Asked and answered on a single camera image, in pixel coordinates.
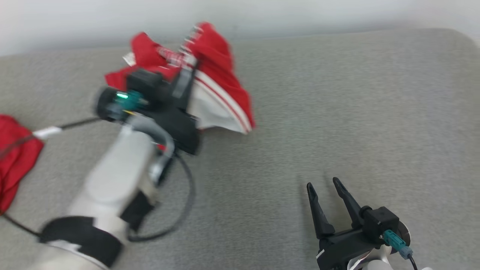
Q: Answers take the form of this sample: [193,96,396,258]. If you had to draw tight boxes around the red garment with white stripes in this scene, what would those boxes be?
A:
[104,21,256,135]

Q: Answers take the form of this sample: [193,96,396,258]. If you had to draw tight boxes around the red shorts with white waistband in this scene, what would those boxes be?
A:
[0,114,45,215]

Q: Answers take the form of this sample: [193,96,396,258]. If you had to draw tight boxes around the teal left camera connector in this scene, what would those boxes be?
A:
[115,90,147,111]

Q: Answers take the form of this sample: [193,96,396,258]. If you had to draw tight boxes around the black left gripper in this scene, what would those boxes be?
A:
[151,67,201,156]

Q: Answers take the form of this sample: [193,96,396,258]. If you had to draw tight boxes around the black cable with white label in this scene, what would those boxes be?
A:
[0,117,102,237]

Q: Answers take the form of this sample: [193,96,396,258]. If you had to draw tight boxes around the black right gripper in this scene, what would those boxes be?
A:
[306,177,380,270]

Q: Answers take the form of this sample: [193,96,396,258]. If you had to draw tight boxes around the teal right camera connector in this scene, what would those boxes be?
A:
[382,229,414,260]

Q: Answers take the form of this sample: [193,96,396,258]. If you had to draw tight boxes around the black looping camera cable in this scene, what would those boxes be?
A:
[127,113,196,242]

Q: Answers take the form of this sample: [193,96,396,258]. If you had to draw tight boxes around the teal camera connector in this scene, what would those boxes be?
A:
[115,90,147,111]
[382,229,414,260]

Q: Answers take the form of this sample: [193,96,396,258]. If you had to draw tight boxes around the grey fabric sofa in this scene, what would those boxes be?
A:
[0,28,480,270]

